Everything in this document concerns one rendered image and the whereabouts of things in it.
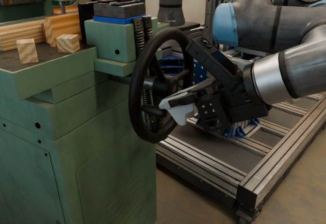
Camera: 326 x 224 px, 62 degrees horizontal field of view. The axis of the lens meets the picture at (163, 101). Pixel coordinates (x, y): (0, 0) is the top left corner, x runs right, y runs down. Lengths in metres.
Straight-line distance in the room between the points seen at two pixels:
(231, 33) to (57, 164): 0.52
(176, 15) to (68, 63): 0.84
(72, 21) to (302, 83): 0.57
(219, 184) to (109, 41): 0.90
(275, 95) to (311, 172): 1.45
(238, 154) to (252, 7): 1.07
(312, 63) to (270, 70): 0.05
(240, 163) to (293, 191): 0.38
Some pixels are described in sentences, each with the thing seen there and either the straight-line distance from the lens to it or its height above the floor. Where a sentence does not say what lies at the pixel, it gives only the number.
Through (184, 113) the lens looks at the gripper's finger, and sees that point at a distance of 0.52.
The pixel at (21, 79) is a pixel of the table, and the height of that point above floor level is 0.88.
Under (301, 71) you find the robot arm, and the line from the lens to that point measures 0.41.
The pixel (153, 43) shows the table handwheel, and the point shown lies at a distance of 0.59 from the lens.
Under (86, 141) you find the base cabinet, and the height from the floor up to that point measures 0.66.
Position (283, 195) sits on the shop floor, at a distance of 1.65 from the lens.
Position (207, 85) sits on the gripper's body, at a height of 0.90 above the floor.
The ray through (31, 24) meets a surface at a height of 0.95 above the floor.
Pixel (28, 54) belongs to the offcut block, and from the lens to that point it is 0.63.
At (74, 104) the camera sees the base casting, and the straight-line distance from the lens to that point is 0.70.
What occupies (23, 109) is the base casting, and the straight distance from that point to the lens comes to 0.74.
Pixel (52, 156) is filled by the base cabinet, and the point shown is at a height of 0.66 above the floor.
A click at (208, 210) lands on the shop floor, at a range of 1.47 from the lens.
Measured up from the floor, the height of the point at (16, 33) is 0.94.
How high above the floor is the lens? 1.08
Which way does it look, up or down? 26 degrees down
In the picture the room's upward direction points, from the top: straight up
